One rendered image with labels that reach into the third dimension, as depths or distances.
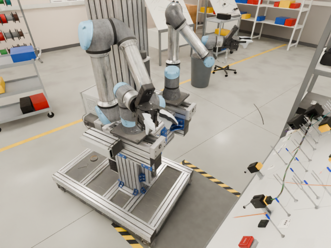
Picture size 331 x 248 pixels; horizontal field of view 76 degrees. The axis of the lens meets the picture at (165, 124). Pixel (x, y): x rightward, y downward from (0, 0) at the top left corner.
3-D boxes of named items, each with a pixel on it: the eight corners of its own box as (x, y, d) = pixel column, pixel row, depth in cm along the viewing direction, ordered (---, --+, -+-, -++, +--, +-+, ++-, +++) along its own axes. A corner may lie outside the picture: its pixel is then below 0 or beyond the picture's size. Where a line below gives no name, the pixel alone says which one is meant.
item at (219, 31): (215, 60, 581) (221, 16, 517) (201, 55, 611) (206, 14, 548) (235, 52, 634) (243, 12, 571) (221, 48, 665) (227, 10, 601)
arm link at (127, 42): (125, 25, 109) (160, 112, 108) (105, 27, 104) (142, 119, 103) (131, 10, 99) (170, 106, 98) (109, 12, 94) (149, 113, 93)
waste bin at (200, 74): (187, 88, 441) (189, 58, 404) (189, 79, 477) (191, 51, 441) (210, 90, 434) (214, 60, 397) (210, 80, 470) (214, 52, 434)
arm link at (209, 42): (200, 46, 162) (201, 34, 157) (215, 46, 162) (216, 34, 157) (201, 48, 156) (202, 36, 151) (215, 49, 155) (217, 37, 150)
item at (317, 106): (335, 114, 142) (321, 97, 143) (329, 126, 132) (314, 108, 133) (324, 118, 147) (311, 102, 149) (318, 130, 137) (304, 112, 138)
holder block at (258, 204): (259, 202, 98) (253, 195, 98) (269, 201, 93) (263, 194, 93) (255, 208, 95) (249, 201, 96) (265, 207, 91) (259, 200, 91)
